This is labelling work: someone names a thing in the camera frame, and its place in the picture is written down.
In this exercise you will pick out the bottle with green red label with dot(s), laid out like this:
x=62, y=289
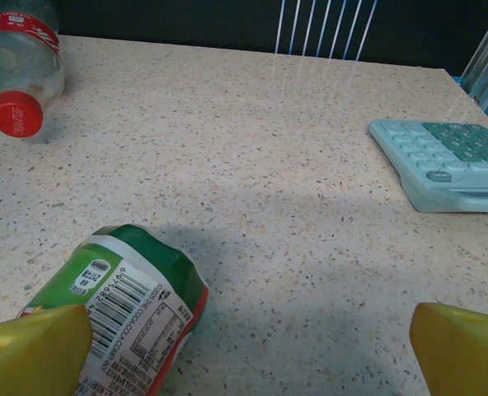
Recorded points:
x=145, y=297

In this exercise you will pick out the aluminium frame post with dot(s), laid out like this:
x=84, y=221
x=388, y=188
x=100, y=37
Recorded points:
x=485, y=62

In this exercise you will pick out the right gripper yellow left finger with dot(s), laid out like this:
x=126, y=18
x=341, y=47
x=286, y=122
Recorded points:
x=29, y=359

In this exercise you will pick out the clear Coca-Cola bottle red label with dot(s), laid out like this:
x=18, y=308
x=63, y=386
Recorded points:
x=21, y=66

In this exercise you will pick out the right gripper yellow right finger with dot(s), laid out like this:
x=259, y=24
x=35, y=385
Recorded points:
x=462, y=359

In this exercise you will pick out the teal desk calculator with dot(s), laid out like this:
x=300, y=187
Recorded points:
x=433, y=185

